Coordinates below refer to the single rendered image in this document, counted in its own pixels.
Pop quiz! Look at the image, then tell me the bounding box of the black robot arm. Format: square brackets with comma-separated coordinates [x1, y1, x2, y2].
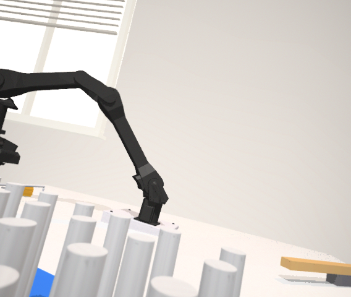
[0, 69, 169, 226]

